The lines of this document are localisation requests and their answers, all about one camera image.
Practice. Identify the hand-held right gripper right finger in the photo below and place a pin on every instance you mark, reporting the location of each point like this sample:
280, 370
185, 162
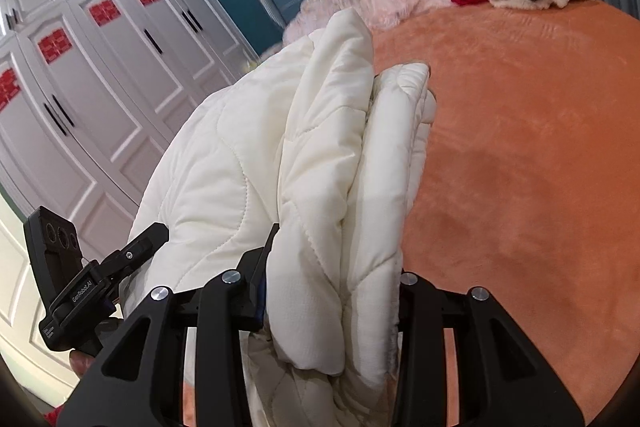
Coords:
415, 302

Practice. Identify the white quilted jacket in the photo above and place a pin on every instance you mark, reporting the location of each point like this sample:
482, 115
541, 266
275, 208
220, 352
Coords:
240, 167

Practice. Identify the orange plush bed blanket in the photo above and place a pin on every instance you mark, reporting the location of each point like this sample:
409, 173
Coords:
525, 132

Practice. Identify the person's left hand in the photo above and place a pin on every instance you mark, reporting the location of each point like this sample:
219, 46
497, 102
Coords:
81, 363

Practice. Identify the cream panelled door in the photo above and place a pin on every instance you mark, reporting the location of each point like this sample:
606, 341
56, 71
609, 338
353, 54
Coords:
20, 287

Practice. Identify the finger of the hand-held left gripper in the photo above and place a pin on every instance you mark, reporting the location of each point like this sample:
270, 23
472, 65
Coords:
135, 249

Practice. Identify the white panelled wardrobe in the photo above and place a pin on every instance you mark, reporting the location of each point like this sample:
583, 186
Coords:
100, 82

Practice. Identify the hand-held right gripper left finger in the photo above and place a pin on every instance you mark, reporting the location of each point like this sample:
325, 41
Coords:
250, 267

